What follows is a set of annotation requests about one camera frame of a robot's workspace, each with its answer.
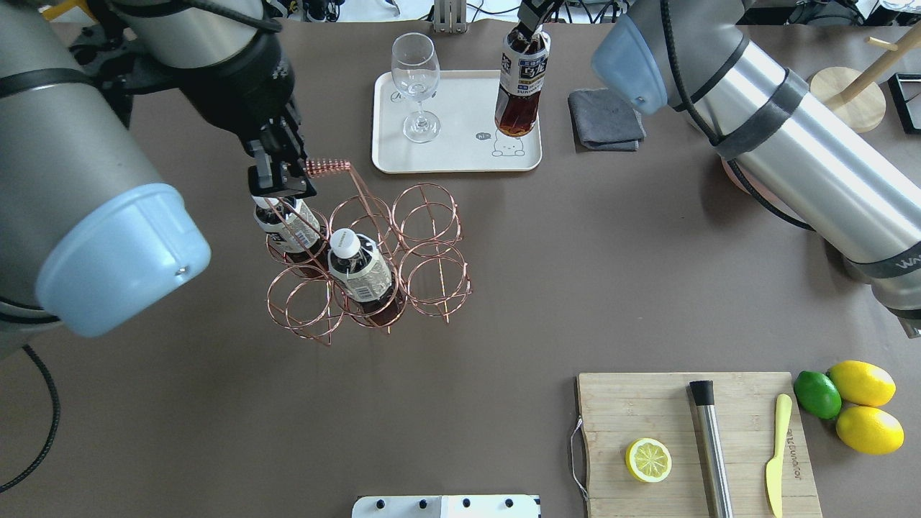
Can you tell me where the tea bottle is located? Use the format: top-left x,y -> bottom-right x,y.
327,227 -> 405,327
251,196 -> 329,279

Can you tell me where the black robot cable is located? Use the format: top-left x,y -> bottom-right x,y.
659,0 -> 817,232

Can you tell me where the tea bottle middle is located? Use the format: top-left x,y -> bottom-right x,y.
327,227 -> 405,327

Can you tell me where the white bunny tray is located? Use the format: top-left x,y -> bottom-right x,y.
371,70 -> 543,174

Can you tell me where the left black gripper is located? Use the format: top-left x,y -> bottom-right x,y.
239,108 -> 318,198

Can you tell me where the tea bottle taken to tray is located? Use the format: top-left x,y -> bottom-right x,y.
494,23 -> 550,137

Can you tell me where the wooden cup tree stand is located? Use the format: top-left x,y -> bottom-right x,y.
809,25 -> 920,132

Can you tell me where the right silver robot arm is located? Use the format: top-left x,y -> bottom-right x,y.
591,1 -> 920,337

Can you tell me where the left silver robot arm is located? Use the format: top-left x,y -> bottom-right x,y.
1,1 -> 316,356

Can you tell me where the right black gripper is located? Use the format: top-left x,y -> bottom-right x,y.
517,0 -> 562,29

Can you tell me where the yellow lemon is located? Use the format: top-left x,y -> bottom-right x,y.
835,406 -> 904,455
827,360 -> 896,407

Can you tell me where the lemon half slice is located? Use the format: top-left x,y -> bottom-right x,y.
625,438 -> 672,484

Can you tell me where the wine glass on tray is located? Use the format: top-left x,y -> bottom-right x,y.
391,32 -> 441,143

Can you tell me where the tea bottle outer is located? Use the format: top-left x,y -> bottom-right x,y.
251,196 -> 329,279

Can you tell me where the copper wire bottle basket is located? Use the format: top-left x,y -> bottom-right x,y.
253,160 -> 473,345

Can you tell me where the yellow plastic knife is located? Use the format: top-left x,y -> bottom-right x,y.
764,394 -> 793,517

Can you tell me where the yellow lemon near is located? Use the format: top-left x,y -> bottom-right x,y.
835,406 -> 904,455

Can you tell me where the pink bowl with ice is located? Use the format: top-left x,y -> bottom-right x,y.
720,158 -> 776,201

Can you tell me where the green lime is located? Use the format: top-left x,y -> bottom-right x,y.
793,371 -> 843,420

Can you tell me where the black framed glass rack tray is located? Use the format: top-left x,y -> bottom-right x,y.
887,73 -> 920,135

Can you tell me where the yellow lemon far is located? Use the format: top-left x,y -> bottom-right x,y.
827,360 -> 896,407

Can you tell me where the wooden cutting board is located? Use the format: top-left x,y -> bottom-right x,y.
576,373 -> 793,517

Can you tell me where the steel muddler rod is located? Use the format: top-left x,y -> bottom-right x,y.
689,380 -> 735,517

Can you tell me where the grey folded cloth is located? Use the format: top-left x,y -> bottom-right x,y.
567,88 -> 647,152

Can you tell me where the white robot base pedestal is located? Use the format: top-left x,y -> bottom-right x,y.
351,494 -> 542,517

